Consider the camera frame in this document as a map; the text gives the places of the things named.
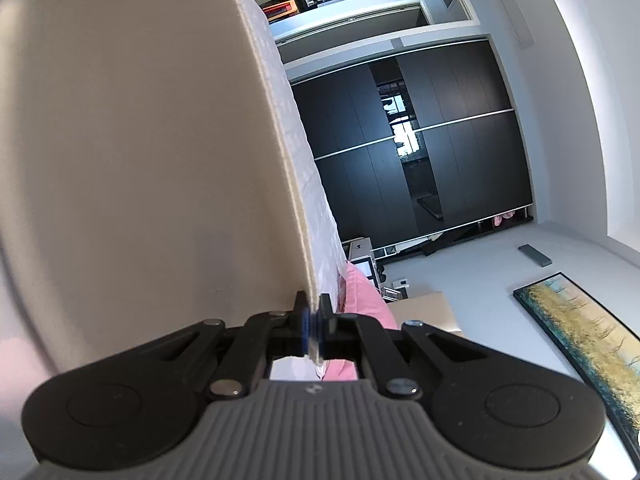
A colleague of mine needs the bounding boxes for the white nightstand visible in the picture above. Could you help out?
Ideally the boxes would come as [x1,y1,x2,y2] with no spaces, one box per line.
[342,237,386,281]

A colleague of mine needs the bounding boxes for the bed with pink dotted sheet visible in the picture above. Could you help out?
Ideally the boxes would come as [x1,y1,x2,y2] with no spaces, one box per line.
[0,0,351,480]

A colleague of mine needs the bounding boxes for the landscape wall painting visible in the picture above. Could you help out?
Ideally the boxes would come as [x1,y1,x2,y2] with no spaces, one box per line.
[512,271,640,446]

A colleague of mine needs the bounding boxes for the orange box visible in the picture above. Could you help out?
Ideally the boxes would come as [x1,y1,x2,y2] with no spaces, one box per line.
[262,0,301,21]

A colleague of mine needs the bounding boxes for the black sliding wardrobe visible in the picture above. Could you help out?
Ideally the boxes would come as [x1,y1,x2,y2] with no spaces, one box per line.
[287,35,536,261]

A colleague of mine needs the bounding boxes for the beige garment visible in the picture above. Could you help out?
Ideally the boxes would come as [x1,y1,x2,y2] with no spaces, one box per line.
[0,0,321,376]

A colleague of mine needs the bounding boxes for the dark wall-mounted bar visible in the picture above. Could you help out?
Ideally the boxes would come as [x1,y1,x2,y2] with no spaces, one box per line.
[517,244,553,267]

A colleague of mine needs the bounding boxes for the pink pillow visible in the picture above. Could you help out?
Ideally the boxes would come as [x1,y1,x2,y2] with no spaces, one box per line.
[320,260,403,381]

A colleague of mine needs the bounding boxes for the beige padded headboard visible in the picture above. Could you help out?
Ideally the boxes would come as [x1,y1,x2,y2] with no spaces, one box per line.
[385,290,466,338]

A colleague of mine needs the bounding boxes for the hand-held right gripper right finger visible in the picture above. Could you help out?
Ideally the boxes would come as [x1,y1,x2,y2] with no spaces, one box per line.
[319,293,494,402]

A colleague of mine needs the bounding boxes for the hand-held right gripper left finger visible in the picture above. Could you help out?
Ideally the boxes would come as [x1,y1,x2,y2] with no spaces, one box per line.
[140,290,309,402]

